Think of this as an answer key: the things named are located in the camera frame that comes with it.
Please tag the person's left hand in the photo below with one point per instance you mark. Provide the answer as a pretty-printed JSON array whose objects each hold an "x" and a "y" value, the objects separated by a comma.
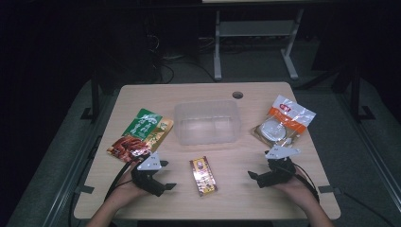
[{"x": 123, "y": 190}]

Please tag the green and gold snack packet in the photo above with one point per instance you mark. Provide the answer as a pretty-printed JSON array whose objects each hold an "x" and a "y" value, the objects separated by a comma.
[{"x": 145, "y": 124}]

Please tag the clear plastic container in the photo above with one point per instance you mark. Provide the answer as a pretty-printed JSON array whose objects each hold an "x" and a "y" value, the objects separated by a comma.
[{"x": 208, "y": 126}]

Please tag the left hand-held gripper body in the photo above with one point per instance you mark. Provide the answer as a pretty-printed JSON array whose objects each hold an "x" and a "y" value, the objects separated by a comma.
[{"x": 148, "y": 181}]

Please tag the white metal table frame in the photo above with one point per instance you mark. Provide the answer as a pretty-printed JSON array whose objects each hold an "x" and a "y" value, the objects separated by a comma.
[{"x": 255, "y": 28}]

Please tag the small brown snack packet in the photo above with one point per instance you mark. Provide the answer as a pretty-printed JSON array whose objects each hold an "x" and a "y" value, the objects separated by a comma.
[{"x": 203, "y": 176}]

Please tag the black metal stand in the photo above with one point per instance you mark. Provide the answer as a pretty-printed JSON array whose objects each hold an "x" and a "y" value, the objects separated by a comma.
[
  {"x": 356, "y": 101},
  {"x": 94, "y": 101}
]

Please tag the orange and white clear packet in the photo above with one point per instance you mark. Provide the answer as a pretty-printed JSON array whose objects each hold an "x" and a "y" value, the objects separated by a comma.
[{"x": 288, "y": 115}]

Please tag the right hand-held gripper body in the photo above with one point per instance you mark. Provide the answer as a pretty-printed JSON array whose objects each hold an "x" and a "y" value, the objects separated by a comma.
[{"x": 279, "y": 171}]

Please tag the person's right hand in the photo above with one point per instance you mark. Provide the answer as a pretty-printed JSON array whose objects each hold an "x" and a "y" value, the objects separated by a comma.
[{"x": 298, "y": 190}]

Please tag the dark table edge bracket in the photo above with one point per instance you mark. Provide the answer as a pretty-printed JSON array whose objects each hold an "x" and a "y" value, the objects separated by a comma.
[
  {"x": 327, "y": 189},
  {"x": 84, "y": 189}
]

